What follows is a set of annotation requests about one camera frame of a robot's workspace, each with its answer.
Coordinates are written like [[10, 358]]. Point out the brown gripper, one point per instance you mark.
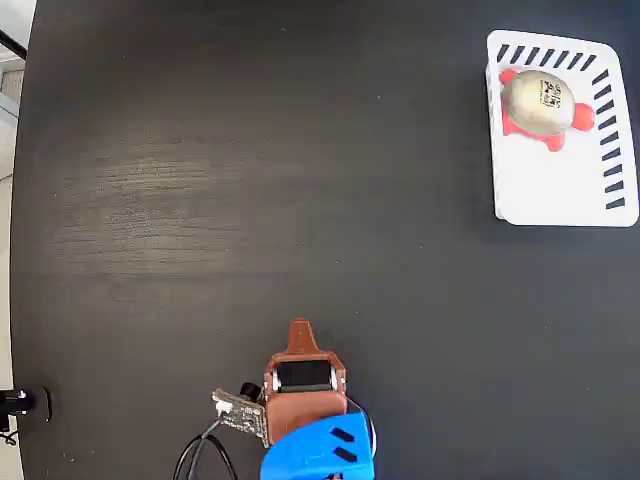
[[306, 406]]

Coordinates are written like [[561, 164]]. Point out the red turtle toy beige shell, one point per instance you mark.
[[537, 102]]

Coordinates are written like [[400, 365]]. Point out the white slotted tray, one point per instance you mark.
[[550, 185]]

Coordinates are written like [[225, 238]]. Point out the black table clamp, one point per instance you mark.
[[27, 402]]

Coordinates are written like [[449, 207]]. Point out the black metal bar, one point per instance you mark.
[[12, 44]]

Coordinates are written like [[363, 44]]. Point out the bare camera circuit board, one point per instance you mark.
[[242, 415]]

